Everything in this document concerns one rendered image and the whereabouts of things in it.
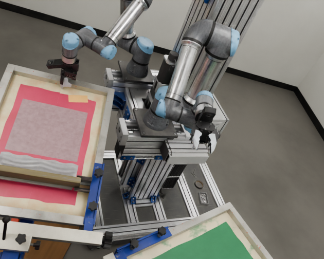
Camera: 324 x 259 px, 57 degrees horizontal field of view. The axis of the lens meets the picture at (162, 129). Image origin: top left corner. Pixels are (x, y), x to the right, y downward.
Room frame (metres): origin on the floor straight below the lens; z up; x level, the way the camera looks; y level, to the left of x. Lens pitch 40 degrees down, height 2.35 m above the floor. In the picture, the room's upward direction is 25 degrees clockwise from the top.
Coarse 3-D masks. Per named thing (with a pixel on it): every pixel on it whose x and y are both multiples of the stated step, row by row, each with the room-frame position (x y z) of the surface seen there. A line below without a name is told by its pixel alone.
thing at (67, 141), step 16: (64, 96) 1.25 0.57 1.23; (64, 112) 1.16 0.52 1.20; (80, 112) 1.21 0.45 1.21; (64, 128) 1.08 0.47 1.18; (80, 128) 1.12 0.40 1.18; (48, 144) 0.97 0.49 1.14; (64, 144) 1.00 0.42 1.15; (80, 144) 1.04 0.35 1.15; (64, 160) 0.93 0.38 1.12; (80, 160) 0.97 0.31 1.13; (32, 192) 0.73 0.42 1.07; (48, 192) 0.77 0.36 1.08; (64, 192) 0.80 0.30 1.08
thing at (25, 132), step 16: (16, 96) 1.11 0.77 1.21; (32, 96) 1.16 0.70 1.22; (48, 96) 1.20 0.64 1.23; (16, 112) 1.04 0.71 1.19; (32, 112) 1.08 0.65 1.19; (48, 112) 1.12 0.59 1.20; (16, 128) 0.96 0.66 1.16; (32, 128) 1.00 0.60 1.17; (48, 128) 1.04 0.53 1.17; (0, 144) 0.86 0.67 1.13; (16, 144) 0.89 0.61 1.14; (32, 144) 0.93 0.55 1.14; (0, 192) 0.67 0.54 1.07; (16, 192) 0.70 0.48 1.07
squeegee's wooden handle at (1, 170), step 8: (0, 168) 0.71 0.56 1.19; (8, 168) 0.72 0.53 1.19; (16, 168) 0.74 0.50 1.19; (8, 176) 0.72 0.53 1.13; (16, 176) 0.73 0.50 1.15; (24, 176) 0.74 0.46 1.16; (32, 176) 0.74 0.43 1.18; (40, 176) 0.75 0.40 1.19; (48, 176) 0.77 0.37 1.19; (56, 176) 0.78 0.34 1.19; (64, 176) 0.80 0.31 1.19; (72, 176) 0.82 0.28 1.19; (64, 184) 0.80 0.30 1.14; (72, 184) 0.80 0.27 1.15
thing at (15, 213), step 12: (12, 72) 1.20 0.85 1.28; (24, 72) 1.23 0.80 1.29; (36, 72) 1.26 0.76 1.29; (0, 84) 1.10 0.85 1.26; (72, 84) 1.31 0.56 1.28; (84, 84) 1.35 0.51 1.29; (0, 96) 1.04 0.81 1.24; (108, 96) 1.35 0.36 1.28; (108, 108) 1.28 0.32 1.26; (108, 120) 1.22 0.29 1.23; (96, 156) 1.00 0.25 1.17; (12, 216) 0.60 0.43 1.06; (24, 216) 0.62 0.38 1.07; (36, 216) 0.64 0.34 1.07; (48, 216) 0.66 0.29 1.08; (60, 216) 0.68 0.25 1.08; (72, 216) 0.70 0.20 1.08
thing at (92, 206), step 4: (100, 168) 0.91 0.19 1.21; (96, 172) 0.89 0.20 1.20; (100, 172) 0.90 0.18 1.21; (96, 176) 0.90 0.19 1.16; (100, 176) 0.89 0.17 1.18; (88, 204) 0.75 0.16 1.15; (92, 204) 0.75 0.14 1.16; (96, 204) 0.76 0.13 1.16; (88, 208) 0.73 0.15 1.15; (92, 208) 0.74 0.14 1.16; (96, 208) 0.74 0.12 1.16
